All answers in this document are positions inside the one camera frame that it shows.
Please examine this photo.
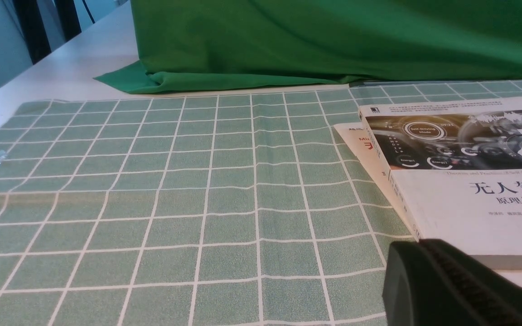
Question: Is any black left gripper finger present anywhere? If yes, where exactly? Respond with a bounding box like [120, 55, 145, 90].
[382, 239, 522, 326]

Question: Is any self-driving textbook on top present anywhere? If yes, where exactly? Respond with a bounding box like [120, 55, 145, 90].
[358, 96, 522, 270]

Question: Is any bottom thin white booklet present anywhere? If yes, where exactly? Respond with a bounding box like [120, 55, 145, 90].
[333, 122, 413, 231]

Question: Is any green checkered tablecloth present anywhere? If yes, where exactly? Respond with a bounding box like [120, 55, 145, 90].
[0, 81, 522, 326]

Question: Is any green backdrop cloth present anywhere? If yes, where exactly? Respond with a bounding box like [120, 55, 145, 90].
[96, 0, 522, 94]

